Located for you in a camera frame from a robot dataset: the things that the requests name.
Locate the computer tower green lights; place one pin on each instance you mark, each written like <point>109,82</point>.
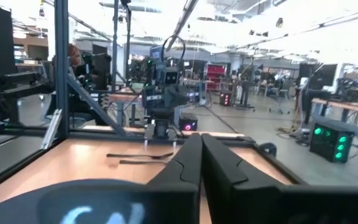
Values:
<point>331,143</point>

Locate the round black placemat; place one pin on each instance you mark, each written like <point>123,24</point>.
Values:
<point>8,211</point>

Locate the black aluminium table frame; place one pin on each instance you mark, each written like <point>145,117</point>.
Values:
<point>61,62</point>

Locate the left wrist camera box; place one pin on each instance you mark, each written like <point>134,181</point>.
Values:
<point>171,77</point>

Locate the silver frame bracket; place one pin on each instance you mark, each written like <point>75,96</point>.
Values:
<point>51,130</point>

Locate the black frame clamp knob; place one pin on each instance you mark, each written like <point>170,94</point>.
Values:
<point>267,148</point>

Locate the dark metal knife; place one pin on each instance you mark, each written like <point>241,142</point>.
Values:
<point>141,161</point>

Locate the black bowl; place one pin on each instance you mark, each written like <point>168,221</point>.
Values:
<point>73,202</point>

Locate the grey office chair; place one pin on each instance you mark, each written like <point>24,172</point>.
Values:
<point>281,93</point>

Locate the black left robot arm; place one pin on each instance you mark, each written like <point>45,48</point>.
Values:
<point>154,99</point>

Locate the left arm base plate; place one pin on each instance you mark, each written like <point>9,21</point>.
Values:
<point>162,129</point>

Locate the black stand pole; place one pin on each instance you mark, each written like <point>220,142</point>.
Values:
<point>115,46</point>

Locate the computer tower pink light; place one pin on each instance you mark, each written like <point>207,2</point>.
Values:
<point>187,122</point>

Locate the computer tower red lights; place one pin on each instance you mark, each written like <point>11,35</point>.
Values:
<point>225,98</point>

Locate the person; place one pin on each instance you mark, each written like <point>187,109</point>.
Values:
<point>73,62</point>

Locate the dark metal fork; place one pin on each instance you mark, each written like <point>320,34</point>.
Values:
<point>135,155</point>

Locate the wooden desk black legs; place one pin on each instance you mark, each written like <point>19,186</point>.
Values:
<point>343,105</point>

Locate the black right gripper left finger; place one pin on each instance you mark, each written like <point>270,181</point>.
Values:
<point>176,193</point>

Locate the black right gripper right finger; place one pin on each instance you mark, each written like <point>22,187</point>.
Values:
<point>228,193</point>

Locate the black monitor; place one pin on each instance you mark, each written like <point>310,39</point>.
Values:
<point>325,76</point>

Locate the red shelf unit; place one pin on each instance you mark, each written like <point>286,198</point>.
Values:
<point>215,76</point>

